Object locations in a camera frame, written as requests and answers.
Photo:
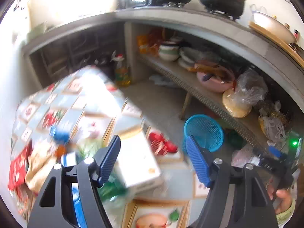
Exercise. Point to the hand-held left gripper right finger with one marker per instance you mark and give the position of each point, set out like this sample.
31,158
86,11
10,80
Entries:
197,161

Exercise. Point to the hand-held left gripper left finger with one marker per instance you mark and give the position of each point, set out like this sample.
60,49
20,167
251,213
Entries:
110,156

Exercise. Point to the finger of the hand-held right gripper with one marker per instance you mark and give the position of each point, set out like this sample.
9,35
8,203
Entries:
276,152

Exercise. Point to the white cardboard box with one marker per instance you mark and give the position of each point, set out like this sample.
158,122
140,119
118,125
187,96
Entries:
140,163

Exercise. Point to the blue mesh wastebasket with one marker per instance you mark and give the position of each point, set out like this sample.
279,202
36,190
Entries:
204,128

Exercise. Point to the orange peel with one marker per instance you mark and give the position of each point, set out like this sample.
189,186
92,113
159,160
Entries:
60,150

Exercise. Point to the blue plastic bag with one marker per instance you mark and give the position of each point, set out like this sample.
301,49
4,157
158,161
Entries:
59,135

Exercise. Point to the red drink can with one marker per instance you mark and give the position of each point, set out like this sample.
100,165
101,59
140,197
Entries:
19,168

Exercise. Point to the person's right hand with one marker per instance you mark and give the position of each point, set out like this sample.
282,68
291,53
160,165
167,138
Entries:
285,198

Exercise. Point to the plastic bag of dried goods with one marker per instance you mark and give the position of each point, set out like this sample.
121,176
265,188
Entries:
273,125

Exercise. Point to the pale crumpled plastic bag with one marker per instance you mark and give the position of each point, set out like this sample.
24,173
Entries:
244,156

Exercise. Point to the dark green bag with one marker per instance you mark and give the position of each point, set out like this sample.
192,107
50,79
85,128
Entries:
235,139

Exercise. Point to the clear bag of yellow grain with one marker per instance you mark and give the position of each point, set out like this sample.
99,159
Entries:
236,104

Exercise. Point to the pink plastic basin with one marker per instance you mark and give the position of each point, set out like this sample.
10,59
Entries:
213,84

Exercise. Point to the cooking oil bottle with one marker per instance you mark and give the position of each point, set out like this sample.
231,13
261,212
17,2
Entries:
122,73

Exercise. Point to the fruit-printed tablecloth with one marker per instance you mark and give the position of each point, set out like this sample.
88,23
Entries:
40,109

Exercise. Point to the perforated metal shelf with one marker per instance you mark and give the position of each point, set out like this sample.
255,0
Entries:
180,76

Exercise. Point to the white plastic bag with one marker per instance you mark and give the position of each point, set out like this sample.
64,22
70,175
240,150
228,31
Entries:
163,80

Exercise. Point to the wooden cutting board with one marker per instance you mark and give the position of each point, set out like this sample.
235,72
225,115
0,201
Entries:
292,52

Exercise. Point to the stack of plates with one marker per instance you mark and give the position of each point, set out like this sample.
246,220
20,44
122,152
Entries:
187,58

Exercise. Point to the stack of bowls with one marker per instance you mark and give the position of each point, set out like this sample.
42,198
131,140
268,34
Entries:
168,51

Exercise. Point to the orange food packet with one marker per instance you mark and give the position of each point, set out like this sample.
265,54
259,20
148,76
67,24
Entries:
143,44

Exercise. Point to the red food packet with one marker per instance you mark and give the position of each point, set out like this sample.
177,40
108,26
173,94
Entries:
156,40

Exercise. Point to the white enamel basin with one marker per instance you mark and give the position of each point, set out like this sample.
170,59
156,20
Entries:
273,26

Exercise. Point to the concrete kitchen counter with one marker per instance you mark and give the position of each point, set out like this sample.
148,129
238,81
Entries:
190,16

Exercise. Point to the pale green basin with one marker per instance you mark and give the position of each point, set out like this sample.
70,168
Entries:
38,29

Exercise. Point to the black cooking pot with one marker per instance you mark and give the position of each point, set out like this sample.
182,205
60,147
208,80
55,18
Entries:
220,0

